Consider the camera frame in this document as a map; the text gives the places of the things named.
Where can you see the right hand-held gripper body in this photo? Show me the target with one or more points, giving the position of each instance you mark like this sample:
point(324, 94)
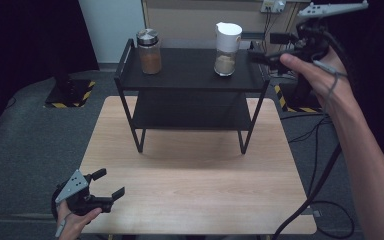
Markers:
point(313, 36)

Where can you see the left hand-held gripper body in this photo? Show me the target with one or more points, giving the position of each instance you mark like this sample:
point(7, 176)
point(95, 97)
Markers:
point(73, 186)

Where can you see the black two-tier metal rack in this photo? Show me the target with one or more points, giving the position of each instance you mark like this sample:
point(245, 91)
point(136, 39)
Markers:
point(193, 68)

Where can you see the glass spice jar metal lid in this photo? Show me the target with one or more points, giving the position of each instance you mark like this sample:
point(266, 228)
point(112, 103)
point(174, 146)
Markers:
point(150, 60)

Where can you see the person's left hand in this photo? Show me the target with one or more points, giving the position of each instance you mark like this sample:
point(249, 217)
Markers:
point(73, 226)

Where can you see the person's right hand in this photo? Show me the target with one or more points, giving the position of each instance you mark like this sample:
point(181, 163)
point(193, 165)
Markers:
point(326, 83)

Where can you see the white power strip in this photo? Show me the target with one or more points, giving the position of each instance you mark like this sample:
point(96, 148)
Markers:
point(273, 6)

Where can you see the black stand base striped tape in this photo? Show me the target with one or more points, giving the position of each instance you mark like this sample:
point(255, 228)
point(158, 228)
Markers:
point(68, 93)
point(296, 100)

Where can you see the black curtain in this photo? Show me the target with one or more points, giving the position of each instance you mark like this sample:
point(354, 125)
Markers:
point(30, 40)
point(380, 50)

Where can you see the light wooden cabinet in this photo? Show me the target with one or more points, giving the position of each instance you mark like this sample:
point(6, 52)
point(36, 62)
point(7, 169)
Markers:
point(186, 20)

